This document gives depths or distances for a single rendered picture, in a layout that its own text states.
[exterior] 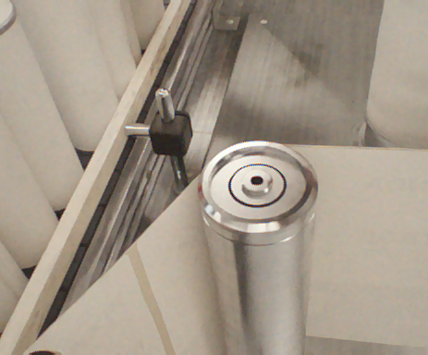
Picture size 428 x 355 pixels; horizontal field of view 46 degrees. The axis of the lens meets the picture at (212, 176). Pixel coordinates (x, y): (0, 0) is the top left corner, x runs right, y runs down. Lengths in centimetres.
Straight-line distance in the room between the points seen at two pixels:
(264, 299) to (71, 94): 28
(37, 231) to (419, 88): 27
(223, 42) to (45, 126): 34
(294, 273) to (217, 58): 47
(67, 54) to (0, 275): 16
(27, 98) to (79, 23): 7
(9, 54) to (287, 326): 23
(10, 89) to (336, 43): 34
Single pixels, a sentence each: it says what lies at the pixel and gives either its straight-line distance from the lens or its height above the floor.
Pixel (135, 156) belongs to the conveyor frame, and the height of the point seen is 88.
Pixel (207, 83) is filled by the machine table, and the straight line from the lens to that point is 59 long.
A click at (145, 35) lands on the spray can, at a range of 55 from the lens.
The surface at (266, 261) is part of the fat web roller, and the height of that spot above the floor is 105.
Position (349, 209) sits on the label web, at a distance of 20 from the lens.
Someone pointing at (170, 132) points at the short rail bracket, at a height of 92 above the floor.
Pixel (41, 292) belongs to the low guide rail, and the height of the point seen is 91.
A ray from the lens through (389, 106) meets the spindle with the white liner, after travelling 38.
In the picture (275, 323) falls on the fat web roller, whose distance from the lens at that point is 20.
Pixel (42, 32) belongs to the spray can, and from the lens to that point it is 39.
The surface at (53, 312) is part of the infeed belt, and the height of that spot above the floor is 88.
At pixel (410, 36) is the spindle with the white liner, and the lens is 34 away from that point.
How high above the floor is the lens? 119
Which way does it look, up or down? 48 degrees down
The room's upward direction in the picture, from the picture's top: 8 degrees counter-clockwise
